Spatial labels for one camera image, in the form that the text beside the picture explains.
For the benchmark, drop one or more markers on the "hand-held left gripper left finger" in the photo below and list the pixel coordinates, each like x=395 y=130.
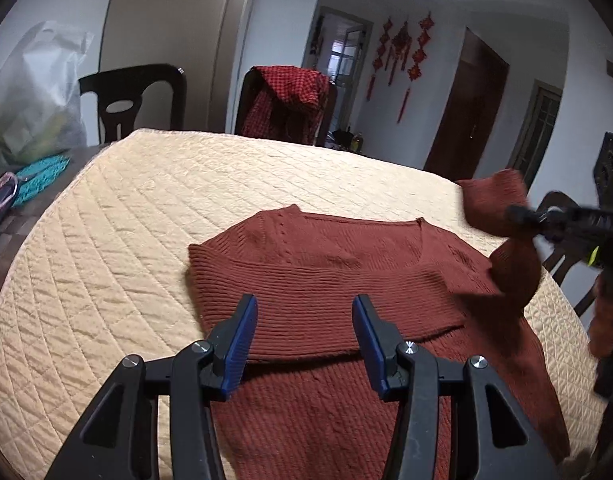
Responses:
x=240 y=347

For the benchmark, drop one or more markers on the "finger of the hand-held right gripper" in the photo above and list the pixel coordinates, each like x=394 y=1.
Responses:
x=524 y=217

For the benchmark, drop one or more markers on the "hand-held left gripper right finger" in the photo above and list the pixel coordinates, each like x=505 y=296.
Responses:
x=369 y=347

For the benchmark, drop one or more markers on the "rust red knit sweater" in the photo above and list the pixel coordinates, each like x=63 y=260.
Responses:
x=311 y=280

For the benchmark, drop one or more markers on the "person's right hand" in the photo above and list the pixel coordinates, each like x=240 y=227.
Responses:
x=605 y=315

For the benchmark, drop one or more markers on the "black slatted chair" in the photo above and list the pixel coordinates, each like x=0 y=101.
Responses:
x=586 y=300

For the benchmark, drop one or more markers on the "dark carved wooden furniture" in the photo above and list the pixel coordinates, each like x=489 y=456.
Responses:
x=611 y=165

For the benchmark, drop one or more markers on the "grey panelled door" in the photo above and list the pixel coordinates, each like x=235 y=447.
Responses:
x=536 y=130

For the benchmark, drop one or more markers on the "dark brown wooden door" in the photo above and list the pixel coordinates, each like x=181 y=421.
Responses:
x=466 y=110

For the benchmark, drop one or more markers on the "beige quilted blanket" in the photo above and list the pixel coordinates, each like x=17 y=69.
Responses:
x=111 y=260

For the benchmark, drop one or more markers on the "yellow oil bottle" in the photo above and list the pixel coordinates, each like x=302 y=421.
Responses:
x=356 y=142

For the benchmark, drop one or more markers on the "red Chinese knot ornament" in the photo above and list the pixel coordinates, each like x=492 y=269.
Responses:
x=401 y=42
x=384 y=47
x=420 y=55

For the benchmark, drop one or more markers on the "black chair draped with garment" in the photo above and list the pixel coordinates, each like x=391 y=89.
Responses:
x=242 y=105

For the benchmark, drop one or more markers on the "glass balcony door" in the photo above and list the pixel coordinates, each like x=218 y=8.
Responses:
x=346 y=50

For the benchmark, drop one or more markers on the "black chair with oval cutout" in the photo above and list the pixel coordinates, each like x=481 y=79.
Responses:
x=161 y=100

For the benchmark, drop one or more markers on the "red checkered garment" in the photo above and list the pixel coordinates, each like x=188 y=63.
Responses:
x=286 y=90

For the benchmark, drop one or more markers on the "teal woven mat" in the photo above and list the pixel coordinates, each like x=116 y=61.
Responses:
x=41 y=172

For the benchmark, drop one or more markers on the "translucent white plastic bag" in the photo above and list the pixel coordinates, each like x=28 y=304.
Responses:
x=31 y=100

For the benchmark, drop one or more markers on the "large taupe door panel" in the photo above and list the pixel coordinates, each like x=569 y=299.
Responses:
x=161 y=20

